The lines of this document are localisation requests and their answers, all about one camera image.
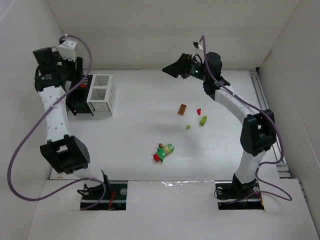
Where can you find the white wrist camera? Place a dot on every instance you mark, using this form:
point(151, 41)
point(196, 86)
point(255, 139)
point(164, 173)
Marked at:
point(67, 50)
point(197, 45)

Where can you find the green red lego cluster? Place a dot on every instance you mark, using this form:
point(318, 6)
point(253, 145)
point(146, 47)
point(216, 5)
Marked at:
point(163, 151)

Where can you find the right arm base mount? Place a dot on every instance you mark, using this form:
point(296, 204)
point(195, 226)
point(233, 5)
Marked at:
point(233, 195)

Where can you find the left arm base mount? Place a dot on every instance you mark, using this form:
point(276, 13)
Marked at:
point(109, 196)

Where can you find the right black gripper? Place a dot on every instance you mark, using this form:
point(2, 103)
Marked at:
point(183, 67)

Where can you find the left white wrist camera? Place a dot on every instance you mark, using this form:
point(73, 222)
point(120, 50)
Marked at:
point(67, 50)

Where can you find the brown lego brick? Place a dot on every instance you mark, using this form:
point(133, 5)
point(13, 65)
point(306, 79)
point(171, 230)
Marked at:
point(182, 109)

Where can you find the white slatted container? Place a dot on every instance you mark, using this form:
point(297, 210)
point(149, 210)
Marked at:
point(102, 93)

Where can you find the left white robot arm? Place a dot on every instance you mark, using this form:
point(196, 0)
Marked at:
point(63, 151)

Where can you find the lime curved lego brick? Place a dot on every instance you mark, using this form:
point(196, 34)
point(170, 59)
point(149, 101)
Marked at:
point(203, 121)

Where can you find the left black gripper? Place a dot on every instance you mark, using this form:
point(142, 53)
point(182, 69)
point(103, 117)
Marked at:
point(75, 93)

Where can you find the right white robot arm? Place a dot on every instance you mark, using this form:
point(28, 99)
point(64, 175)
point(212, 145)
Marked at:
point(257, 134)

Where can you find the black slatted container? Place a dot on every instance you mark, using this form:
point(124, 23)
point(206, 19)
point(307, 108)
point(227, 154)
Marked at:
point(76, 101)

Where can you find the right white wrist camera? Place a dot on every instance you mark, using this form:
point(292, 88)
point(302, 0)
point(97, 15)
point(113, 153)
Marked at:
point(197, 45)

